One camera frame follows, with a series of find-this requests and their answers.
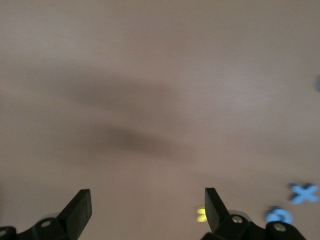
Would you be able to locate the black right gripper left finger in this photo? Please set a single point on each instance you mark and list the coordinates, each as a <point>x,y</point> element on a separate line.
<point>75,215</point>

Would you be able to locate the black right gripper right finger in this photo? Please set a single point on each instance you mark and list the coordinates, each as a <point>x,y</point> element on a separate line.
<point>217,220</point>

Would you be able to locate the blue letter C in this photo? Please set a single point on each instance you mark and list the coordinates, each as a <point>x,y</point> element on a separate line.
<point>272,216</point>

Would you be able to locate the blue letter X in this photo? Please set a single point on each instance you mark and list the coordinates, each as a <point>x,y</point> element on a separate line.
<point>303,193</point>

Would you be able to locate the blue number 6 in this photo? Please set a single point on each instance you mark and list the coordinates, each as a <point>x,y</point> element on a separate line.
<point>318,83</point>

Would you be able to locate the yellow letter Y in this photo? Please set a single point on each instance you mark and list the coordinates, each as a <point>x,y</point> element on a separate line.
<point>200,214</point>

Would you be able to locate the brown table cover sheet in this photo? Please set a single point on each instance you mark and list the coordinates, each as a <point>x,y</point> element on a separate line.
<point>150,75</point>

